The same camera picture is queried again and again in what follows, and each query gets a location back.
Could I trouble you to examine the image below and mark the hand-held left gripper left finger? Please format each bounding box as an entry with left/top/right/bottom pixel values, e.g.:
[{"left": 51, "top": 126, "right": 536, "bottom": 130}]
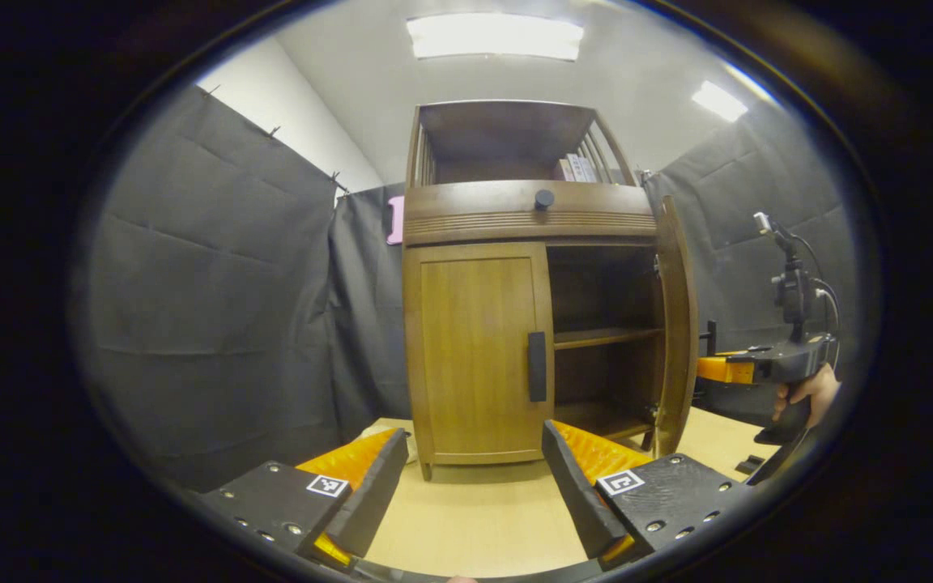
[{"left": 195, "top": 428, "right": 409, "bottom": 572}]

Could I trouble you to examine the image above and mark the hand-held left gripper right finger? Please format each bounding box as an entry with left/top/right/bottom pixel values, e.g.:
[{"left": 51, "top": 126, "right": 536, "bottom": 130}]
[{"left": 542, "top": 419, "right": 751, "bottom": 572}]

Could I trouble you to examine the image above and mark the wooden shoe cabinet door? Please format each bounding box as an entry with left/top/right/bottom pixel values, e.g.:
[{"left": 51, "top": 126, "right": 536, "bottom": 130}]
[
  {"left": 651, "top": 194, "right": 700, "bottom": 458},
  {"left": 403, "top": 241, "right": 555, "bottom": 466}
]

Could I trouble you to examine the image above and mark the wooden double-door shoe cabinet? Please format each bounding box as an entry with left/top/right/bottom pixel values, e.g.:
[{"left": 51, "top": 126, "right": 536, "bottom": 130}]
[{"left": 402, "top": 100, "right": 698, "bottom": 483}]

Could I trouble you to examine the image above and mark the white crumpled bag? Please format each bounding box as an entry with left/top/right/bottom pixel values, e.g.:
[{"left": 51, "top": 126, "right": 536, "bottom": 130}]
[{"left": 357, "top": 423, "right": 417, "bottom": 466}]

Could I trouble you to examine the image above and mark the wooden inner shelf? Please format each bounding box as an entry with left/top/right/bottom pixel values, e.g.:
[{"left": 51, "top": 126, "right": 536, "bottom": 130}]
[{"left": 554, "top": 326, "right": 663, "bottom": 351}]

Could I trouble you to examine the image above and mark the row of pale books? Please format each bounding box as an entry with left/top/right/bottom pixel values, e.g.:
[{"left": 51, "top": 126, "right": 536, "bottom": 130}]
[{"left": 557, "top": 154, "right": 597, "bottom": 183}]

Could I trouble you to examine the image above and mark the ceiling light panel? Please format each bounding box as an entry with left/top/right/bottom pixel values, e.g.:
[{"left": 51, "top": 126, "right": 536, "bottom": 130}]
[
  {"left": 406, "top": 12, "right": 585, "bottom": 62},
  {"left": 692, "top": 79, "right": 749, "bottom": 122}
]

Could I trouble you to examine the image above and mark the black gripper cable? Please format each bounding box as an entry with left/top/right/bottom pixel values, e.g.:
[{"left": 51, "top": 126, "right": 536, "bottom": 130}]
[{"left": 805, "top": 235, "right": 841, "bottom": 373}]

